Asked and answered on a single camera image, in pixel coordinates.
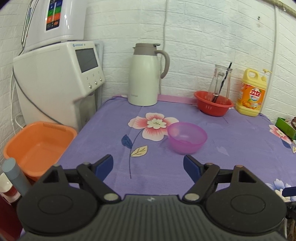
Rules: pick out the red plastic basket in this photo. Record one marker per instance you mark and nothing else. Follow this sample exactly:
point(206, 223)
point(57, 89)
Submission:
point(217, 109)

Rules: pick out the orange plastic basin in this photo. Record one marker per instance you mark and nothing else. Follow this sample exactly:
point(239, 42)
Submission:
point(39, 146)

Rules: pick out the green box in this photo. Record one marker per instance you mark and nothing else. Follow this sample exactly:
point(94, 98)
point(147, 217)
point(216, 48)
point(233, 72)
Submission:
point(287, 127)

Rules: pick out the yellow dish soap bottle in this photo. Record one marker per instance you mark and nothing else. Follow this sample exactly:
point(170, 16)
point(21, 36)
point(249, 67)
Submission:
point(252, 91)

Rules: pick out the white thermos jug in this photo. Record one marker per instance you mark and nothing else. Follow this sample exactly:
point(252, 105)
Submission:
point(148, 66)

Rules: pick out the white water dispenser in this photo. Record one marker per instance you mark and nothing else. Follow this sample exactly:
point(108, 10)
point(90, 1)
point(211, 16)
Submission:
point(57, 83)

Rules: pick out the purple floral tablecloth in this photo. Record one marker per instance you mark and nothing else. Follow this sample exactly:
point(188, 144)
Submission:
point(148, 145)

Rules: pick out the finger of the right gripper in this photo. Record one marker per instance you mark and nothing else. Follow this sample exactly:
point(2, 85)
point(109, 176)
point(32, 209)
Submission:
point(289, 192)

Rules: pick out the grey blue cylinder bottle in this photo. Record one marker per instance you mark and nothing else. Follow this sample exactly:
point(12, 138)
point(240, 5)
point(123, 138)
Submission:
point(14, 173)

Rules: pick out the purple plastic bowl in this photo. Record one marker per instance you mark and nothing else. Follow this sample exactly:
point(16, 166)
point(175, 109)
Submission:
point(186, 138)

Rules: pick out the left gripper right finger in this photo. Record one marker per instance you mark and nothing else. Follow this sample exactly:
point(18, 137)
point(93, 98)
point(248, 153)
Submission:
point(203, 176)

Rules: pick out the white water purifier unit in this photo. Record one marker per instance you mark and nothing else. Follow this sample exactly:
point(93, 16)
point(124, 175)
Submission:
point(52, 21)

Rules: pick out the black straw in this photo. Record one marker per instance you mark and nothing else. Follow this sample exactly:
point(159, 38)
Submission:
point(222, 83)

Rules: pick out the clear glass jar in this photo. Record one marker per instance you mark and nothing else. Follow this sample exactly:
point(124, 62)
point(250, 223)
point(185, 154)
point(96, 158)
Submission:
point(219, 73)

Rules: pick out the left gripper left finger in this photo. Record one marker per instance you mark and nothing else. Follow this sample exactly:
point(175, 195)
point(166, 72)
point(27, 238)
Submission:
point(92, 178)

